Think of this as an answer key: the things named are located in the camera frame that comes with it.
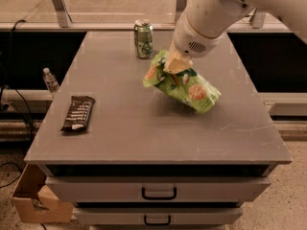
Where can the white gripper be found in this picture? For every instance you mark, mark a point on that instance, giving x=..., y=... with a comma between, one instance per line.
x=189, y=39

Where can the grey drawer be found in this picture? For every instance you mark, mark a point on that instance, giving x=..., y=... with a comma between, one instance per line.
x=156, y=217
x=157, y=189

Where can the clear plastic water bottle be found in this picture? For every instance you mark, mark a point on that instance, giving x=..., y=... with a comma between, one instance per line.
x=50, y=80

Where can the brown chocolate bar wrapper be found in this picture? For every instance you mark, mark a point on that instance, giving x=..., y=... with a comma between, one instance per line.
x=77, y=117

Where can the green soda can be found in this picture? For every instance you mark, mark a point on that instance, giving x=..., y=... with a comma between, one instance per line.
x=143, y=38

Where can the green rice chip bag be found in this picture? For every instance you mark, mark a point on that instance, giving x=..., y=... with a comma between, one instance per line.
x=187, y=87

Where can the middle metal bracket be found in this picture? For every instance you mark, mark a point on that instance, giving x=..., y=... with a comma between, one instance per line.
x=181, y=4

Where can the right metal bracket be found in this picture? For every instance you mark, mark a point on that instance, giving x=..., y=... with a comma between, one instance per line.
x=257, y=19

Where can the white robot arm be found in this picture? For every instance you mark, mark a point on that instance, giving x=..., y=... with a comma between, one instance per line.
x=292, y=13

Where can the lower grey drawer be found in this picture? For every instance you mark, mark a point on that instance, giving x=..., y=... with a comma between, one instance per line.
x=156, y=217

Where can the upper grey drawer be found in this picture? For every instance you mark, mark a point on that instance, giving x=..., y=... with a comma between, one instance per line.
x=157, y=189

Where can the metal bracket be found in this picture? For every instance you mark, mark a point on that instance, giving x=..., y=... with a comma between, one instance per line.
x=257, y=19
x=181, y=4
x=62, y=13

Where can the cardboard box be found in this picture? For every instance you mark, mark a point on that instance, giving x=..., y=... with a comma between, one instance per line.
x=35, y=202

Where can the left metal bracket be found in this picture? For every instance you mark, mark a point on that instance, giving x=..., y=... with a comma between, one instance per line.
x=62, y=13

